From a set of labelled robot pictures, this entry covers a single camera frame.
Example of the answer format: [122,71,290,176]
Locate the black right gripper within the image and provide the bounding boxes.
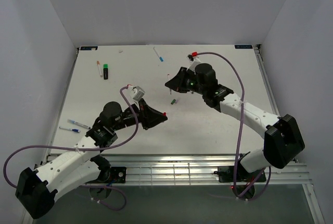
[165,67,206,95]

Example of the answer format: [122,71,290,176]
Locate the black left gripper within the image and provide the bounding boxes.
[112,98,168,131]

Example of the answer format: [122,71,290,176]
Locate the blue capped white marker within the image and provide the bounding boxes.
[153,47,164,62]

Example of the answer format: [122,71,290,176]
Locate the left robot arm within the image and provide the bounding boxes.
[16,99,168,219]

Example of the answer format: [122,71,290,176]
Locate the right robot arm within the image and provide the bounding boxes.
[165,63,305,181]

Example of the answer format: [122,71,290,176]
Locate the blue ballpoint pen lower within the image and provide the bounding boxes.
[59,126,81,133]

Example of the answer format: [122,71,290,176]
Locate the blue ballpoint pen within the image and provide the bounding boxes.
[59,126,81,133]
[68,119,90,129]

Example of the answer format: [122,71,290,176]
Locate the blue ballpoint pen upper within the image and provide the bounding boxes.
[68,119,90,129]

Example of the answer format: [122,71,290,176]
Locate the green black highlighter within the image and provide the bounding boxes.
[103,63,109,80]

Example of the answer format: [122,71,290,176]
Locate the blue label sticker right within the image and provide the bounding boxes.
[234,45,253,49]

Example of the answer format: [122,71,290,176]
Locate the blue label sticker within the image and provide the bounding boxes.
[234,45,253,49]
[80,46,98,51]

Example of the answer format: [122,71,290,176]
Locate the orange capped white marker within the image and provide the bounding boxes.
[96,61,103,77]

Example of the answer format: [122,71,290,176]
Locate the blue label sticker left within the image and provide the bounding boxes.
[80,46,98,51]

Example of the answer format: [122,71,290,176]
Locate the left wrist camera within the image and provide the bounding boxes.
[130,86,145,102]

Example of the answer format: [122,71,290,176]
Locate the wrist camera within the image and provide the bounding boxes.
[187,52,201,62]
[130,86,145,102]

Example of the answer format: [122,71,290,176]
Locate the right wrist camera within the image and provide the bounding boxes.
[187,52,201,62]

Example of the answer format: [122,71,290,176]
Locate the aluminium rail frame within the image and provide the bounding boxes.
[20,44,326,224]

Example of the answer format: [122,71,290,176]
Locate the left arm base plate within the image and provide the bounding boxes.
[104,167,127,184]

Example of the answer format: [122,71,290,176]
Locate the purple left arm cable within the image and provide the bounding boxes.
[3,85,140,211]

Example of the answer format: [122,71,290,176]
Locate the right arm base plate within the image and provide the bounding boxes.
[213,166,266,183]

